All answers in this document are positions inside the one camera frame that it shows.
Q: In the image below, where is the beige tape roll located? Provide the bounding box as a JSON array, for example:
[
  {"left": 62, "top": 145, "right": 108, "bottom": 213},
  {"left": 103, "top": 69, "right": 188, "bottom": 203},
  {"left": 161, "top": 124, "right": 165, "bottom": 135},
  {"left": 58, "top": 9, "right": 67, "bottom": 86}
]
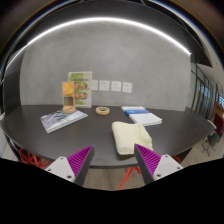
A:
[
  {"left": 95, "top": 106, "right": 111, "bottom": 116},
  {"left": 62, "top": 105, "right": 77, "bottom": 115}
]

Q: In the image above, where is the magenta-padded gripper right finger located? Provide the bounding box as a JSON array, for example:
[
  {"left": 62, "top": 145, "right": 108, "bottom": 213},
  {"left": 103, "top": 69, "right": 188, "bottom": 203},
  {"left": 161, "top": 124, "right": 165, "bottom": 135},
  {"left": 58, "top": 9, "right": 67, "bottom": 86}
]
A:
[{"left": 134, "top": 143, "right": 184, "bottom": 185}]

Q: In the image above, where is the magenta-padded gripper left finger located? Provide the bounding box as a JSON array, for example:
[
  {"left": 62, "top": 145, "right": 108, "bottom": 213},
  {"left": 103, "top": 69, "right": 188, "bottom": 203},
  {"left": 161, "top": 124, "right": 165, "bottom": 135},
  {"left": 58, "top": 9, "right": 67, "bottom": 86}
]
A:
[{"left": 44, "top": 144, "right": 96, "bottom": 187}]

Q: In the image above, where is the black chair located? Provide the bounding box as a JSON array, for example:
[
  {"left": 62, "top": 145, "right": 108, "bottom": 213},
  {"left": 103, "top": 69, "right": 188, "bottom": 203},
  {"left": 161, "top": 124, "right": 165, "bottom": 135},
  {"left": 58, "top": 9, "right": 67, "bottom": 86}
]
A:
[{"left": 201, "top": 131, "right": 221, "bottom": 158}]

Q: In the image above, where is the white paper sheet on wall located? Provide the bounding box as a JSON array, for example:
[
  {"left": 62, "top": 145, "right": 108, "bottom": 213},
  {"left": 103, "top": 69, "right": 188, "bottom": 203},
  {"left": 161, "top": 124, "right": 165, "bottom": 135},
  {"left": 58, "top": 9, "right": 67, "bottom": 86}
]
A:
[
  {"left": 121, "top": 81, "right": 133, "bottom": 94},
  {"left": 110, "top": 80, "right": 122, "bottom": 93},
  {"left": 90, "top": 79, "right": 99, "bottom": 91},
  {"left": 98, "top": 79, "right": 111, "bottom": 92}
]

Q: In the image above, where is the red metal chair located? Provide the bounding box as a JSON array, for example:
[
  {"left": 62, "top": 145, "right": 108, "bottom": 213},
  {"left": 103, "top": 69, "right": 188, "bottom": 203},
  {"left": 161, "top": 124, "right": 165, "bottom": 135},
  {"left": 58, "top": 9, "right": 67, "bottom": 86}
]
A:
[
  {"left": 18, "top": 147, "right": 53, "bottom": 169},
  {"left": 118, "top": 165, "right": 144, "bottom": 191}
]

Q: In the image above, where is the cream towel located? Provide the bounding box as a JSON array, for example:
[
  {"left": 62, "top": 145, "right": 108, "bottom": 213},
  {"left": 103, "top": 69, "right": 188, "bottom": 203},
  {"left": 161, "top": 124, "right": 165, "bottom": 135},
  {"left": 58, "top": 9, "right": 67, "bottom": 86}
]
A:
[{"left": 111, "top": 121, "right": 154, "bottom": 156}]

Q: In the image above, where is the white and blue book stack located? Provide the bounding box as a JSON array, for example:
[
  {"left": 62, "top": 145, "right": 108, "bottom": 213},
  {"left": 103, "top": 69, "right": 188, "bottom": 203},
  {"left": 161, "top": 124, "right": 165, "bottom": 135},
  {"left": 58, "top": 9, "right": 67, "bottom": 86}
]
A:
[{"left": 120, "top": 105, "right": 163, "bottom": 127}]

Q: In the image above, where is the green poster stand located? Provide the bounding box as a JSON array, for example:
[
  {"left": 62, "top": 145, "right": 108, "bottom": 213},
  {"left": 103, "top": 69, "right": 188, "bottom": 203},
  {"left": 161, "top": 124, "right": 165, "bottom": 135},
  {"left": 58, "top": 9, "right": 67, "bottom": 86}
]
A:
[{"left": 67, "top": 70, "right": 93, "bottom": 109}]

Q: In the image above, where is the grey magazine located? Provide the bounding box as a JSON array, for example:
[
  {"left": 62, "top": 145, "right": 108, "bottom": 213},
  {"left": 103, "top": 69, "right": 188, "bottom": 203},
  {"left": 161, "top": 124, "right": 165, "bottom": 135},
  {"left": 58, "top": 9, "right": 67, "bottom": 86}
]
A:
[{"left": 40, "top": 109, "right": 89, "bottom": 135}]

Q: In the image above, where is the black-framed glass partition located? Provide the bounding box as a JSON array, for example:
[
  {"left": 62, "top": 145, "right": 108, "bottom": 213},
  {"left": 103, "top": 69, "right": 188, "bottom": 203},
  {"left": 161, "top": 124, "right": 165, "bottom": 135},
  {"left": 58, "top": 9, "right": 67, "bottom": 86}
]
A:
[{"left": 190, "top": 61, "right": 224, "bottom": 121}]

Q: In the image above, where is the white ceiling light strip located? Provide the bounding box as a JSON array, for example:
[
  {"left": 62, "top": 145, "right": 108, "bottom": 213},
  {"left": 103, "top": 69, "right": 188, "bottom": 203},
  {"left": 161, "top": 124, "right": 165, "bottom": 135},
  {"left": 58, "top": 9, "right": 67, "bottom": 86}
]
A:
[{"left": 3, "top": 16, "right": 192, "bottom": 84}]

